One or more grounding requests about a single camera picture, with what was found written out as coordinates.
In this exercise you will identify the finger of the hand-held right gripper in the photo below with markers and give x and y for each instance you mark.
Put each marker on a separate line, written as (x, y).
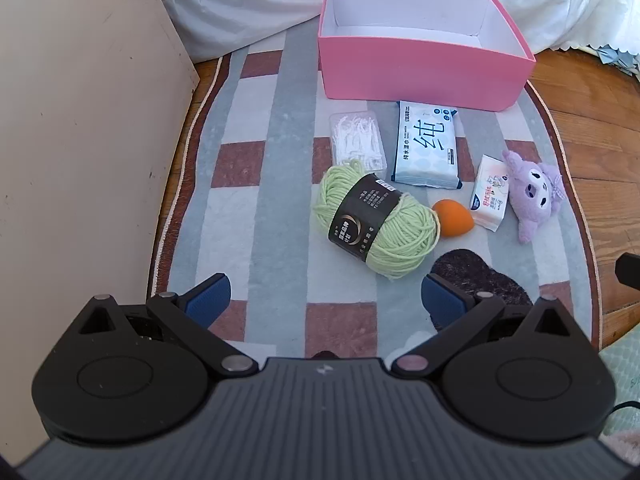
(630, 272)

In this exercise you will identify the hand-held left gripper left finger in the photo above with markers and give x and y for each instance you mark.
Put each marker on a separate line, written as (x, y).
(210, 300)

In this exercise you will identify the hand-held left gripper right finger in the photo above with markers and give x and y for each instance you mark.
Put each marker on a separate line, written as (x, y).
(442, 302)

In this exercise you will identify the green yarn ball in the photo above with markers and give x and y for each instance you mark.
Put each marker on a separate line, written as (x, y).
(400, 240)

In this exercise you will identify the orange makeup sponge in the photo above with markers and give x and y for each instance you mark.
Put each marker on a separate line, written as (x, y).
(450, 220)

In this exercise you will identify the small white tissue pack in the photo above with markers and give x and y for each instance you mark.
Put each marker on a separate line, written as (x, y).
(490, 195)

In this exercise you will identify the purple plush toy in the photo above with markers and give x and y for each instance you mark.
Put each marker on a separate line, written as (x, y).
(535, 190)

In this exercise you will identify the blue wet wipes pack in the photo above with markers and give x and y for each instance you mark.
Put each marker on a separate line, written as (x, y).
(425, 150)

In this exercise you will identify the clear floss pick box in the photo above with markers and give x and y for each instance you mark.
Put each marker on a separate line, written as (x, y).
(357, 140)

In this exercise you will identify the pink cardboard box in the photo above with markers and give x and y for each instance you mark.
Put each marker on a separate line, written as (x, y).
(400, 70)

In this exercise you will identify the teal patterned cloth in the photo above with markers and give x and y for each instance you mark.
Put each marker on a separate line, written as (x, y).
(622, 370)

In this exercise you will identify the checkered rug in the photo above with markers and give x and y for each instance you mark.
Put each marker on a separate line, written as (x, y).
(250, 210)

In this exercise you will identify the pink fluffy cloth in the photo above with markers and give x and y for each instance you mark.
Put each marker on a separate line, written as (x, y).
(622, 445)

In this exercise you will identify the papers under bed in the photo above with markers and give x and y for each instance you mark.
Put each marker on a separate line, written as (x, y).
(617, 57)

